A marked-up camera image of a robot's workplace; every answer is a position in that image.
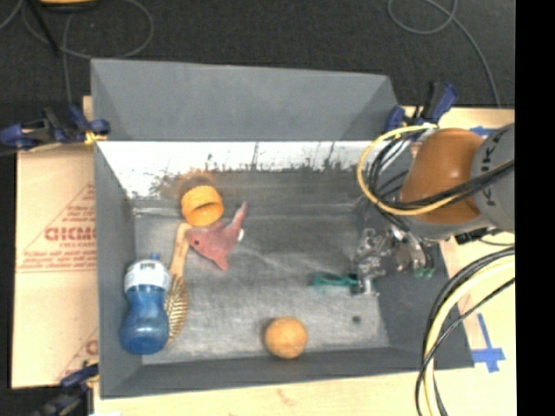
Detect brown cardboard board red print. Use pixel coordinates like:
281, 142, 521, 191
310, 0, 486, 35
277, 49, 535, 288
10, 95, 101, 389

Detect black cylinder on white bracket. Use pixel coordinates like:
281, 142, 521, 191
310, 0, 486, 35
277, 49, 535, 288
454, 227, 493, 245

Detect wooden hairbrush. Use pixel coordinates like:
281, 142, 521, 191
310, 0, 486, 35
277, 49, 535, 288
164, 223, 191, 346

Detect pink toy fish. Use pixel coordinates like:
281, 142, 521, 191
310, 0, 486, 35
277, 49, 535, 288
186, 201, 249, 271

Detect teal green sunglasses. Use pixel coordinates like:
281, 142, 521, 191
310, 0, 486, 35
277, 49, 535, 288
308, 270, 360, 292

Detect orange ball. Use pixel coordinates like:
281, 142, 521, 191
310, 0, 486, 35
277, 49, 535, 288
264, 316, 309, 360

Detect blue plastic bottle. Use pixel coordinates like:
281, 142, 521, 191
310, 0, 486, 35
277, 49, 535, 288
118, 252, 173, 356

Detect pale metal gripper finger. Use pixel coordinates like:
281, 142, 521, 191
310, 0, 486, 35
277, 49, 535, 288
349, 261, 381, 296
354, 227, 385, 262

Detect orange plastic cup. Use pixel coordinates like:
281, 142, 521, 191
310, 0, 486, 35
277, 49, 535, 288
180, 185, 225, 228

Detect grey metal bin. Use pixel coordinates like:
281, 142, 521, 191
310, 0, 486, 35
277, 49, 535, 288
89, 58, 474, 398

